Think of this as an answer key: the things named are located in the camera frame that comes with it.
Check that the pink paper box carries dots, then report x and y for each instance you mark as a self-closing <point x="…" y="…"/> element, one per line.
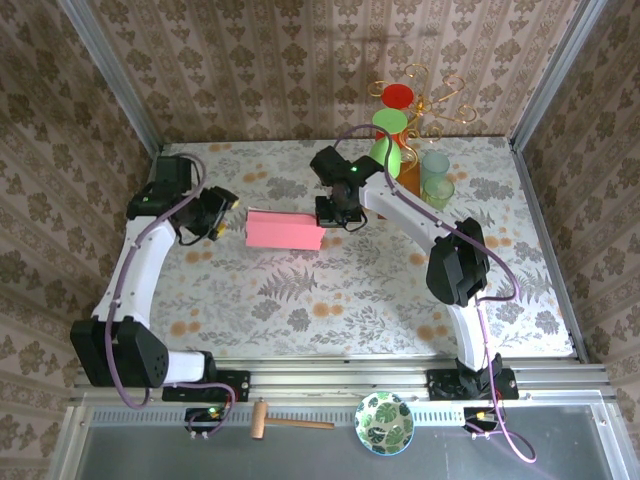
<point x="282" y="230"/>

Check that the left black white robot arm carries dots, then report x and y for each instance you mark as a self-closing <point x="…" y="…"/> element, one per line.
<point x="140" y="270"/>

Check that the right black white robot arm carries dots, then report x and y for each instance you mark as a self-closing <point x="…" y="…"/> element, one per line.
<point x="457" y="270"/>

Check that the green plastic wine glass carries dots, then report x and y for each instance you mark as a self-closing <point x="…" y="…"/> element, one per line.
<point x="390" y="150"/>

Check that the green translucent cup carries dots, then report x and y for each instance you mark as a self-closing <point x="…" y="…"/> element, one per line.
<point x="437" y="195"/>

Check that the blue translucent cup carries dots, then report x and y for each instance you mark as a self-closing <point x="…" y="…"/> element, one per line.
<point x="435" y="162"/>

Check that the floral patterned table mat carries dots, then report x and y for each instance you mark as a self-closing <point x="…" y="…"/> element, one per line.
<point x="350" y="320"/>

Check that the red plastic wine glass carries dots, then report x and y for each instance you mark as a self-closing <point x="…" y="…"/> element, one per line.
<point x="398" y="95"/>

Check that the left small circuit board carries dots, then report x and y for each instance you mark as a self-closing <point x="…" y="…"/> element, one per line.
<point x="200" y="415"/>

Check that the small circuit board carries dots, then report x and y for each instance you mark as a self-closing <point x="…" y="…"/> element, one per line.
<point x="475" y="416"/>
<point x="200" y="415"/>

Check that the wooden mallet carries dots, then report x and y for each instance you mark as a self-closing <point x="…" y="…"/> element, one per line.
<point x="259" y="417"/>

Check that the leaf patterned bowl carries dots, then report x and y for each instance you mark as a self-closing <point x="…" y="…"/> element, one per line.
<point x="385" y="425"/>

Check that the grey metal panel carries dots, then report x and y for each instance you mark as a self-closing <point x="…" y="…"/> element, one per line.
<point x="300" y="457"/>

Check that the right small circuit board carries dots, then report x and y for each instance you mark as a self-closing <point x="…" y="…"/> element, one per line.
<point x="475" y="416"/>

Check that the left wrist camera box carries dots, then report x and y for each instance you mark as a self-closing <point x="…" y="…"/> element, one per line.
<point x="172" y="172"/>

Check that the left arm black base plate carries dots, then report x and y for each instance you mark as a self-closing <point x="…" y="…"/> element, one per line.
<point x="235" y="385"/>

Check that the aluminium front rail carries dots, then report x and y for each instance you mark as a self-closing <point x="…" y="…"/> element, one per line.
<point x="340" y="375"/>

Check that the aluminium corner post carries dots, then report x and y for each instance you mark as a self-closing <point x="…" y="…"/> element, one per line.
<point x="555" y="70"/>
<point x="110" y="70"/>

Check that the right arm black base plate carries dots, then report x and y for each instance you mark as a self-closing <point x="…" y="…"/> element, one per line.
<point x="440" y="385"/>

